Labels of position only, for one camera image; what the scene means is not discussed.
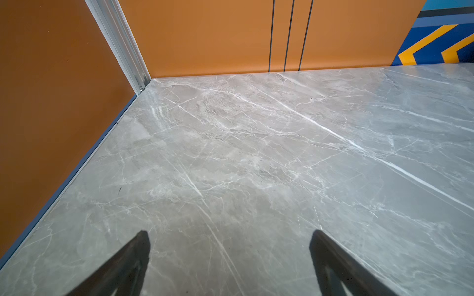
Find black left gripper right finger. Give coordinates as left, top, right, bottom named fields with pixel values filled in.
left=309, top=229, right=396, bottom=296

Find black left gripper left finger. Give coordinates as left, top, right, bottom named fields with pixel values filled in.
left=68, top=230, right=151, bottom=296

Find aluminium corner post left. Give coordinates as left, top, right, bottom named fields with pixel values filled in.
left=85, top=0, right=151, bottom=96

